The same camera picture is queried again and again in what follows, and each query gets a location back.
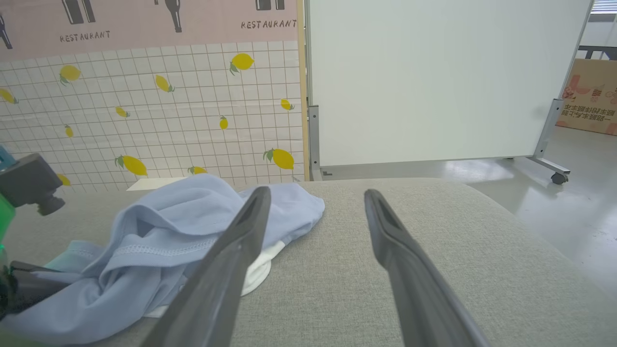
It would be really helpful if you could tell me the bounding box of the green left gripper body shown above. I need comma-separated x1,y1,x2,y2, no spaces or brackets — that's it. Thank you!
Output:
0,193,17,290

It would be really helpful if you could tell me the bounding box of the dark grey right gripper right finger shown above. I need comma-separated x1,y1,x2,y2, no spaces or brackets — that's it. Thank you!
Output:
364,189,492,347

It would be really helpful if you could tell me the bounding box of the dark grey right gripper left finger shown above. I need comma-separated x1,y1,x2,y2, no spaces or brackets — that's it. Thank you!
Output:
140,186,272,347

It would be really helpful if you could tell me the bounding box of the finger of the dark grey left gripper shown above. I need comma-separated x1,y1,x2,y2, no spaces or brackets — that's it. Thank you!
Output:
0,260,74,320

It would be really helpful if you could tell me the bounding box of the light blue and white garment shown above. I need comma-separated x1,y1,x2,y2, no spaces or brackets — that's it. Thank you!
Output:
0,173,326,345

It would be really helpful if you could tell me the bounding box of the lemon print backdrop panel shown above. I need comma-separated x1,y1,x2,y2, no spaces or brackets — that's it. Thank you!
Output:
0,0,305,193

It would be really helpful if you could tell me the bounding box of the white rolling partition board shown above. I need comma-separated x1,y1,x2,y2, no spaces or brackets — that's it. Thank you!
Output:
305,0,594,185

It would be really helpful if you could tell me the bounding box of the printed cardboard box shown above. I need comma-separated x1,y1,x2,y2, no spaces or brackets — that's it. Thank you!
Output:
555,59,617,136

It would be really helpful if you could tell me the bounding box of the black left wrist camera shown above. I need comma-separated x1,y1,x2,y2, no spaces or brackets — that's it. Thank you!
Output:
0,153,66,216

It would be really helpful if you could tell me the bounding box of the black table frame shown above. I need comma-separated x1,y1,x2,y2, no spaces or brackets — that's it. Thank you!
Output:
577,46,617,61

